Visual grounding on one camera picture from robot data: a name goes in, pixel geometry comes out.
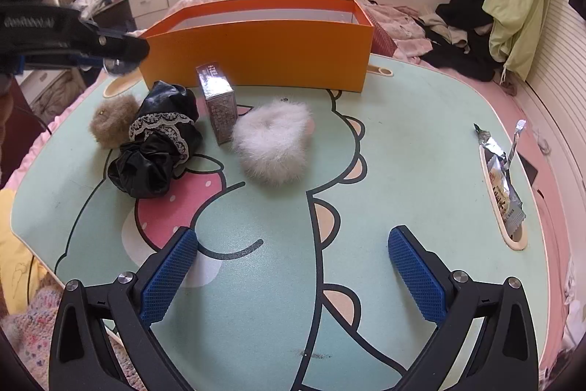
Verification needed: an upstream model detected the beige crumpled garment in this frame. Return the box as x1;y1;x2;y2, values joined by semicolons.
419;15;468;49

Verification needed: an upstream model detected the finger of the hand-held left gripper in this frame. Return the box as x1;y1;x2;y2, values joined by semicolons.
80;23;151;75

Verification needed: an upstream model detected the pile of black clothes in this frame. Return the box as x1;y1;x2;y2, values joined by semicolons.
419;0;504;82

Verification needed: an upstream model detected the brown fluffy hair clip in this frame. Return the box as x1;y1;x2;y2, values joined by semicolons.
88;92;144;150

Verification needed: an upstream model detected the opened silver snack wrapper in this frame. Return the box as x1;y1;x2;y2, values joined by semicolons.
474;123;527;231

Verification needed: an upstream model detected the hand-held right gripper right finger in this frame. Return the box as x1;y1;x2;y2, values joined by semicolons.
387;225;538;391

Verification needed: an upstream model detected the green cartoon print desktop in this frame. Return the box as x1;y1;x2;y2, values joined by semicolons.
9;52;557;391

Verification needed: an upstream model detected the white plastic bag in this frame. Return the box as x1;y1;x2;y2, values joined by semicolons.
231;98;316;187

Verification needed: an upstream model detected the white drawer cabinet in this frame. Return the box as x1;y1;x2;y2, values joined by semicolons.
128;0;207;30

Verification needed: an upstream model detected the grey stylus pen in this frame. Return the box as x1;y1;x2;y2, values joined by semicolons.
504;120;527;172

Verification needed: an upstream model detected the yellow pillow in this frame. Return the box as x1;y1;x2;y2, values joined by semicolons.
0;187;51;314

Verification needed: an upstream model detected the multicolour knit blanket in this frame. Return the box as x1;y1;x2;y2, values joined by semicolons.
0;276;133;391

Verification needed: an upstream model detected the grey floral quilt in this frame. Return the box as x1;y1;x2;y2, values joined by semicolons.
23;70;85;121

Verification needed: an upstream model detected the dark red wooden panel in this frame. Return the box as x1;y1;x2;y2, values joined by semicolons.
0;75;47;185

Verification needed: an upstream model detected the black lace scrunchie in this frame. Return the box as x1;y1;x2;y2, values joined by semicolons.
107;80;204;199

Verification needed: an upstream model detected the black phone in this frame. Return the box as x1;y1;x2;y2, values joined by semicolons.
519;155;541;185

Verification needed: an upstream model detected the orange cardboard box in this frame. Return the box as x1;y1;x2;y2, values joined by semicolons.
137;0;375;93

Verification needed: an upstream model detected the white louvred wardrobe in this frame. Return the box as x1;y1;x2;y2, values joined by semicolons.
526;0;586;172

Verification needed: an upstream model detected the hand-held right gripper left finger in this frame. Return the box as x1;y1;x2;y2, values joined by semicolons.
48;226;200;391

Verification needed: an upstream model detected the small brown card box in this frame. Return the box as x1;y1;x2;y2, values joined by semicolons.
195;62;239;145

